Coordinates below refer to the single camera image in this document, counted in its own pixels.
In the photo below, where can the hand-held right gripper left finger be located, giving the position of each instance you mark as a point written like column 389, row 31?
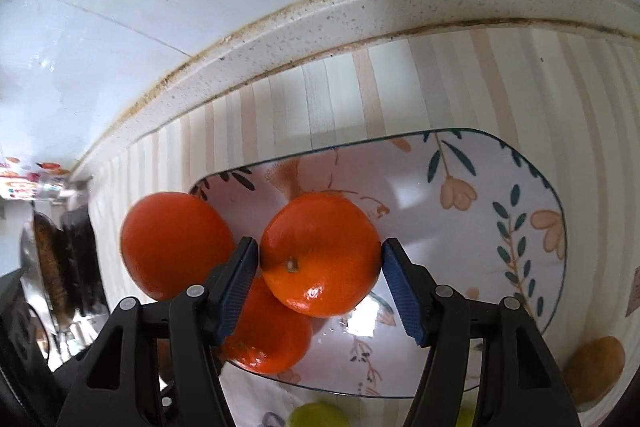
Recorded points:
column 239, row 289

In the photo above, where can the green fruit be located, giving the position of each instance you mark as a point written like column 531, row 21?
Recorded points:
column 317, row 416

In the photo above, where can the striped table cloth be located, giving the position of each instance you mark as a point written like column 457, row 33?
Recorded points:
column 550, row 82

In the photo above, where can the colourful printed container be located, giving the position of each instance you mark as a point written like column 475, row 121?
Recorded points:
column 27, row 182

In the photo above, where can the floral ceramic plate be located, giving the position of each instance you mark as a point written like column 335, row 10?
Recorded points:
column 450, row 252

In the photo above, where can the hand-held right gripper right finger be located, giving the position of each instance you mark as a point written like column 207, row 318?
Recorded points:
column 401, row 297

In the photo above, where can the orange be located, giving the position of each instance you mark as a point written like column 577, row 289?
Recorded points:
column 275, row 337
column 325, row 252
column 170, row 242

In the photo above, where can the brown fruit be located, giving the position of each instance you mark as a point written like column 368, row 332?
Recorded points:
column 595, row 369

